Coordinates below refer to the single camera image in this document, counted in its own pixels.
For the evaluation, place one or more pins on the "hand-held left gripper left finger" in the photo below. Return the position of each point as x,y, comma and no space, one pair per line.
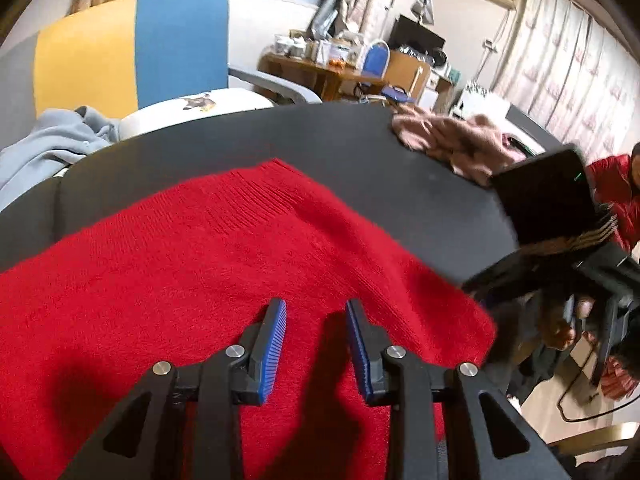
272,355

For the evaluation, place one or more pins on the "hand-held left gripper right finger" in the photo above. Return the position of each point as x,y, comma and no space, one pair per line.
357,355

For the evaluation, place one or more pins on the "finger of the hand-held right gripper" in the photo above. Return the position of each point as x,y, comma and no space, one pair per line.
515,272

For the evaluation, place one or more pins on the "red knitted sweater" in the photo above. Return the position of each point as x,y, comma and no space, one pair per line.
200,270

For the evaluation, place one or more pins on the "person's right hand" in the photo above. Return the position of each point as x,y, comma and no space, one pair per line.
560,330

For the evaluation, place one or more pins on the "white box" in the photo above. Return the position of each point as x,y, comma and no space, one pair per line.
482,105

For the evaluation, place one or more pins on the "pink fluffy garment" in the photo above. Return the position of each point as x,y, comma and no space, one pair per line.
450,140

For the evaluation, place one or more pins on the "floral white curtain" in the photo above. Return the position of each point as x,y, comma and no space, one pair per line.
565,60

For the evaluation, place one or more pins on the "maroon quilted jacket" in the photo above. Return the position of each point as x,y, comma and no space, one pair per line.
620,382

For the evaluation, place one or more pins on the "blue bag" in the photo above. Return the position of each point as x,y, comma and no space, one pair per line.
396,94

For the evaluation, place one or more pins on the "wooden stool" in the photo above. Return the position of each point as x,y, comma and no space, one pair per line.
600,437

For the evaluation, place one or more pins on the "wooden cabinet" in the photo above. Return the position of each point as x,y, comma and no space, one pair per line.
405,72

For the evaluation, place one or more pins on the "black monitor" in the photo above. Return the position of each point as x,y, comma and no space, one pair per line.
417,35

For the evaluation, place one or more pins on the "small blue chair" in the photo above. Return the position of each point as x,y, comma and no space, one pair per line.
375,60

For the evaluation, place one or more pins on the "grey desk lamp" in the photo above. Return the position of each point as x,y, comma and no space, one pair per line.
422,7

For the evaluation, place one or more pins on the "wooden desk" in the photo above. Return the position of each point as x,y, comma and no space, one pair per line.
325,77

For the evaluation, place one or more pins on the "cluster of cups and jars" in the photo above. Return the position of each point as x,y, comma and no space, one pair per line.
320,50

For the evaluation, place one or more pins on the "tilted dark screen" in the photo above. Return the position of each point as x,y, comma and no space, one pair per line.
325,12

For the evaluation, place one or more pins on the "light blue cloth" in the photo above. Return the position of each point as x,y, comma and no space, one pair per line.
45,145

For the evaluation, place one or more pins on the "yellow blue grey armchair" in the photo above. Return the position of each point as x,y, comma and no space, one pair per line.
175,45

